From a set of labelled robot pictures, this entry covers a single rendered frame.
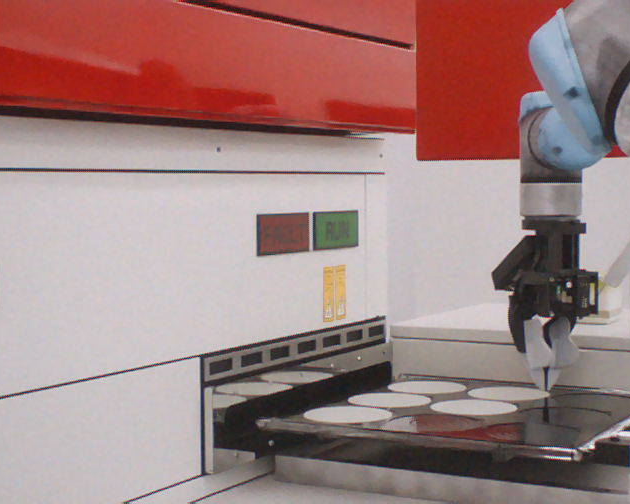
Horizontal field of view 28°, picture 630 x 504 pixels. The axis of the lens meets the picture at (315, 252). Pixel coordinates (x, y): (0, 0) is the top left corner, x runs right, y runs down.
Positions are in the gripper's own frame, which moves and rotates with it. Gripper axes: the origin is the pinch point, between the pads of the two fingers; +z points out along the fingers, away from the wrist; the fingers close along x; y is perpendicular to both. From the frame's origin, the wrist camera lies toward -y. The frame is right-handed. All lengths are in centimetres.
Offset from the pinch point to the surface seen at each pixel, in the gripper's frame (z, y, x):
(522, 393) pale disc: 1.3, 1.5, -3.6
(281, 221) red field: -20.1, -3.9, -32.8
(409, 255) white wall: 5, -343, 140
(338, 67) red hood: -38.4, -4.0, -25.4
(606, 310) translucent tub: -7.2, -8.9, 15.2
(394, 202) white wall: -17, -334, 129
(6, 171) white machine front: -26, 25, -68
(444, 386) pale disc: 1.3, -7.1, -9.9
